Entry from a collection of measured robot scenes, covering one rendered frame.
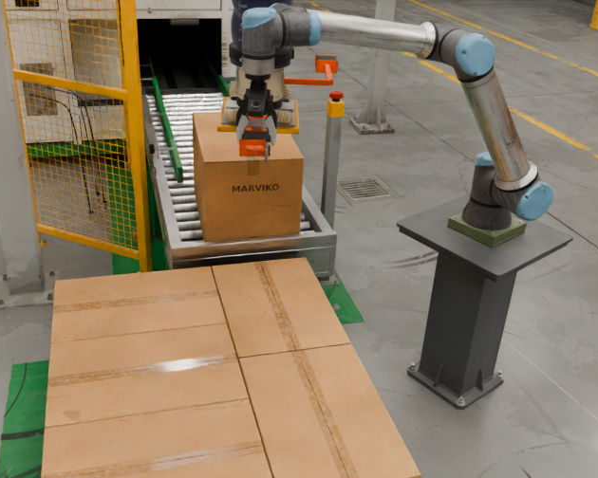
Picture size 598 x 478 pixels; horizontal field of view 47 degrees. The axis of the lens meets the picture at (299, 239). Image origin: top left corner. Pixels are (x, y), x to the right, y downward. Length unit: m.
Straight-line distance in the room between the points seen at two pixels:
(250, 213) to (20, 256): 1.29
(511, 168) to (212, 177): 1.13
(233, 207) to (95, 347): 0.82
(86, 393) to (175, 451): 0.38
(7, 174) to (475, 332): 2.19
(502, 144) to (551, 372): 1.35
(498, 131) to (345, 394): 0.98
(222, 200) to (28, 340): 1.19
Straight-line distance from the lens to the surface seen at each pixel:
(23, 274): 3.70
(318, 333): 2.46
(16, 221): 3.56
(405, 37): 2.27
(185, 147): 3.97
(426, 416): 3.01
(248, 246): 2.87
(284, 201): 2.86
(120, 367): 2.34
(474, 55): 2.23
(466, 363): 2.99
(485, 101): 2.32
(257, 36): 1.92
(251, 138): 1.99
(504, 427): 3.06
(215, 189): 2.79
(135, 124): 3.41
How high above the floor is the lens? 2.01
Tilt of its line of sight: 29 degrees down
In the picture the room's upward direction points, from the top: 3 degrees clockwise
